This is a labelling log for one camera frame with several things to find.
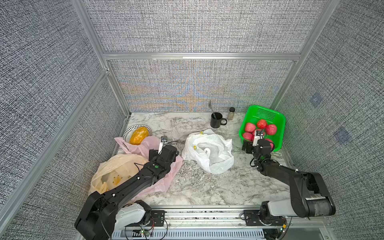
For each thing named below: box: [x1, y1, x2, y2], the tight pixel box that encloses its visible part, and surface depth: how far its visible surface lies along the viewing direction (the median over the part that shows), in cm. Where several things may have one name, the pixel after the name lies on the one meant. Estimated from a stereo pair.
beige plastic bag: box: [88, 154, 149, 195], surface depth 81 cm
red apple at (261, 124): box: [257, 119, 268, 130], surface depth 108 cm
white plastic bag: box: [181, 129, 235, 175], surface depth 93 cm
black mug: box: [210, 112, 228, 129], surface depth 109 cm
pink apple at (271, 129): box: [266, 124, 277, 136], surface depth 105 cm
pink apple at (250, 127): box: [245, 122, 256, 133], surface depth 105 cm
